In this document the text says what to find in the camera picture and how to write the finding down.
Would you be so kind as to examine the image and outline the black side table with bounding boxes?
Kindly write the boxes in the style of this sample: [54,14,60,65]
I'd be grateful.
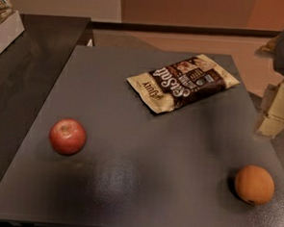
[0,13,93,181]

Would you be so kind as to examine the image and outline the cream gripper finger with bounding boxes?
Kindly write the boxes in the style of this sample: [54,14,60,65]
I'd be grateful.
[256,36,279,57]
[257,80,284,138]

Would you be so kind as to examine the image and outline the orange fruit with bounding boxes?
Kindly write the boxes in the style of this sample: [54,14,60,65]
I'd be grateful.
[234,165,274,206]

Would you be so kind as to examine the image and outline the brown and cream chip bag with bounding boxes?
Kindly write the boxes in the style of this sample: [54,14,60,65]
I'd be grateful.
[127,55,240,114]

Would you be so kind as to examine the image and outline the red apple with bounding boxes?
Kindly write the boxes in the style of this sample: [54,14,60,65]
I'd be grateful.
[49,118,87,156]

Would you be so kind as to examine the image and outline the white box with snacks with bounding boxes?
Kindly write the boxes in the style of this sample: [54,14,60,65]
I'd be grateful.
[0,0,25,55]

